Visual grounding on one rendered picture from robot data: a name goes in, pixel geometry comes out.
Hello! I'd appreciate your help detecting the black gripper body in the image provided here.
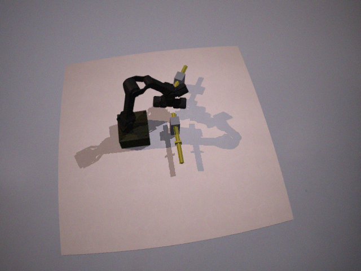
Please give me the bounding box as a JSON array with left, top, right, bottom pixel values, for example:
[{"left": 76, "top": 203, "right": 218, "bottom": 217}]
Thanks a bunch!
[{"left": 153, "top": 96, "right": 187, "bottom": 109}]

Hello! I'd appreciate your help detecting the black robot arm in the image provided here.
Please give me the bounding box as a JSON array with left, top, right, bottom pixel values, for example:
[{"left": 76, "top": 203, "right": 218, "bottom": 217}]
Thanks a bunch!
[{"left": 116, "top": 75, "right": 189, "bottom": 135}]

